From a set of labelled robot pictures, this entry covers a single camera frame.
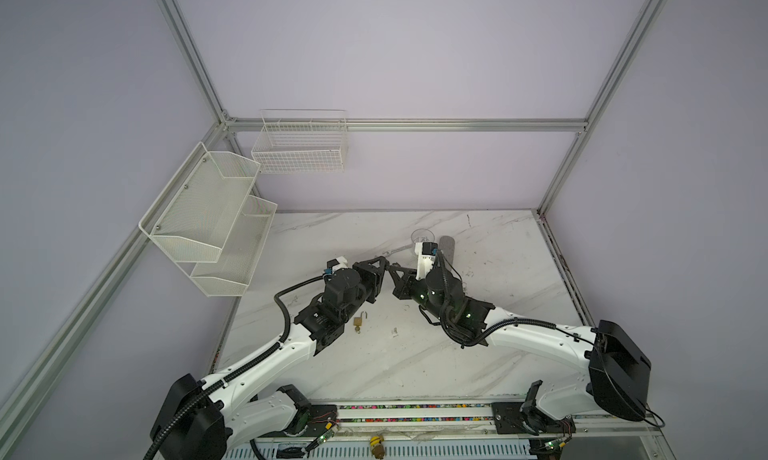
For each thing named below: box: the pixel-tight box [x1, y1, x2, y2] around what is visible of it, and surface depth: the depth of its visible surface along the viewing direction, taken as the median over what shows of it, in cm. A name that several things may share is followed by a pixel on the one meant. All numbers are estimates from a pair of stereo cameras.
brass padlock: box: [353, 311, 368, 335], surface depth 92 cm
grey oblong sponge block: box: [439, 235, 455, 265], surface depth 110 cm
